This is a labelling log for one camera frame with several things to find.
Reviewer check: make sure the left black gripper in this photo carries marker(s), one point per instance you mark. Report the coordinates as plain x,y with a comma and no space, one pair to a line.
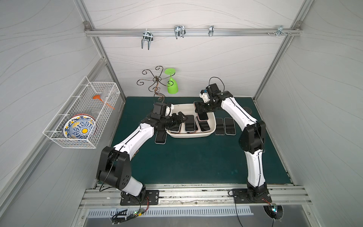
178,118

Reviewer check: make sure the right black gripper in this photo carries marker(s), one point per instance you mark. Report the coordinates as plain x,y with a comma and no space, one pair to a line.
201,106

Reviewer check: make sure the diagonal phone white case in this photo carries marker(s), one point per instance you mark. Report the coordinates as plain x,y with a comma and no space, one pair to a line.
229,126

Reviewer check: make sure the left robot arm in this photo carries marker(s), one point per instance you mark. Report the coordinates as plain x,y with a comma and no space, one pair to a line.
114,168

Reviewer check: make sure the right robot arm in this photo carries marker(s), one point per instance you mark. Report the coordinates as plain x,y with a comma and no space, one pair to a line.
251,140

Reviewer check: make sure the white plastic storage box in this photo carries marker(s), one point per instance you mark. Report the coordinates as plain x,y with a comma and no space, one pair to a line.
189,109

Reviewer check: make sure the green plastic goblet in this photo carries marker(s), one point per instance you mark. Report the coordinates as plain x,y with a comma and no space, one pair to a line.
172,86

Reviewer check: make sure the brown translucent cup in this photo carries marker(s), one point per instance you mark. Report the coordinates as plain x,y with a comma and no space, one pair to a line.
248,110

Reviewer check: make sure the small metal hook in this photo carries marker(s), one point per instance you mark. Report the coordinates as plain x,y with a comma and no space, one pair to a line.
211,31

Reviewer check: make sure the metal clip hook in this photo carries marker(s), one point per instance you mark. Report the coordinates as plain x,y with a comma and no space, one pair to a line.
179,31

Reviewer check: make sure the metal double hook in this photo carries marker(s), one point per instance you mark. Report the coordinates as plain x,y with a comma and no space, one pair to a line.
147,38

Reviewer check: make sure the colourful patterned plate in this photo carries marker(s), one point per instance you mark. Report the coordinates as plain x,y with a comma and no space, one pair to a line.
79,127

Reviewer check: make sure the white vent strip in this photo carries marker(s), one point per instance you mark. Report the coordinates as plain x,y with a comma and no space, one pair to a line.
218,211

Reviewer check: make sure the round black puck device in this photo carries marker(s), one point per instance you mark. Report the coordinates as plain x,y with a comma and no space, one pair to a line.
275,212

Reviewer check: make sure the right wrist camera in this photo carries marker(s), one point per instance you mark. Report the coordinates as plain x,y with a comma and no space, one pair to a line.
212,90

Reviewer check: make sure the black wire cup stand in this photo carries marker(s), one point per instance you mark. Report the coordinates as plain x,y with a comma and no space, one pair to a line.
157,81

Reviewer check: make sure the aluminium front rail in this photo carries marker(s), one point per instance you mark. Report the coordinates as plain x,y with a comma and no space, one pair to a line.
196,195

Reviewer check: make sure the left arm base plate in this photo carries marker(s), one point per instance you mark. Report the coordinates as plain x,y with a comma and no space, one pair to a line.
146,197

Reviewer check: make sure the white wire basket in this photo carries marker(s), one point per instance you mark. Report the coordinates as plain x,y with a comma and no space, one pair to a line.
81,102

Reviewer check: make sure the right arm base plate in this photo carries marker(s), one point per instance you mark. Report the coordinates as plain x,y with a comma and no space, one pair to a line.
247,195

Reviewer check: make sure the aluminium cross rail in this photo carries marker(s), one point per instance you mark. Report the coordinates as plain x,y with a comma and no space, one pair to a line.
190,32

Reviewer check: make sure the metal bracket hook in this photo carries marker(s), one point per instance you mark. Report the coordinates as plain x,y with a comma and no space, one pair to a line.
279,32

